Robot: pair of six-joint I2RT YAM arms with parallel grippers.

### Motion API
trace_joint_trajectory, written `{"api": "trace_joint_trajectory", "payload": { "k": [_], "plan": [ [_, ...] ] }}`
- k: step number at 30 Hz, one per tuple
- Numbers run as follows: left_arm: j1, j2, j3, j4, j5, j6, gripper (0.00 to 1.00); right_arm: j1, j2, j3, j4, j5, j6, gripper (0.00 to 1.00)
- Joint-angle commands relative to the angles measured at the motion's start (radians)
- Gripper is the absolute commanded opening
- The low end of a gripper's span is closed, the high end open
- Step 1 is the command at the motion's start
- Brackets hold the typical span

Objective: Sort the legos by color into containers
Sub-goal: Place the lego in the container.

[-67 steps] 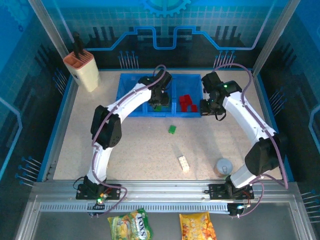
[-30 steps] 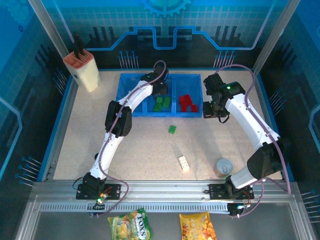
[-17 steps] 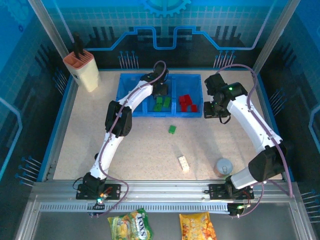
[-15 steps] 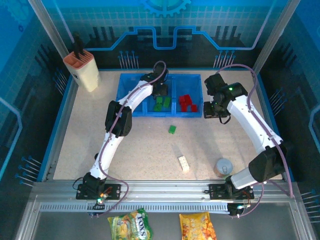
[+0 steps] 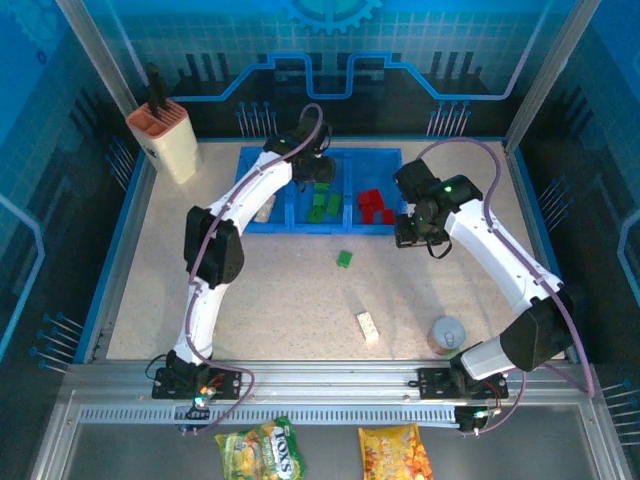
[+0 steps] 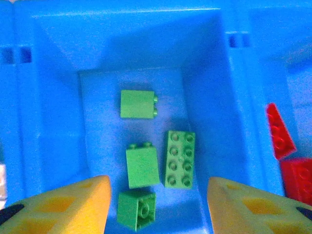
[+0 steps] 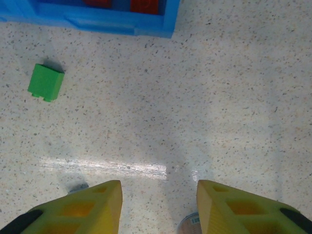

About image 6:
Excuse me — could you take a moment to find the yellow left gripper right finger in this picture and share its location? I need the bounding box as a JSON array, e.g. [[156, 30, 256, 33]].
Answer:
[[207, 176, 312, 234]]

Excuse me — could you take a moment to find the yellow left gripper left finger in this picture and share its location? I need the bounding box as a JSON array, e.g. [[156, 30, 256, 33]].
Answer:
[[0, 175, 112, 234]]

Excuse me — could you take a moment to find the red lego brick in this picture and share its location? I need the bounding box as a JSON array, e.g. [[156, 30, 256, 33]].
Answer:
[[265, 103, 297, 161], [280, 157, 312, 205]]

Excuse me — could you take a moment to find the green two-by-two lego brick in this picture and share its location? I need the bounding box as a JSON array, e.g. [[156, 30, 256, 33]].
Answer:
[[119, 89, 159, 120], [117, 190, 156, 231], [125, 141, 161, 190]]

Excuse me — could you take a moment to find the green two-by-four lego brick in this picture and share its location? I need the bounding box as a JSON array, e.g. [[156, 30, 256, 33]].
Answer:
[[164, 130, 196, 190]]

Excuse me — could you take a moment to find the blue plastic bin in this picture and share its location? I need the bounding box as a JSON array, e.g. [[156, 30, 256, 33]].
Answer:
[[248, 0, 312, 210], [13, 0, 286, 234], [0, 0, 25, 210]]

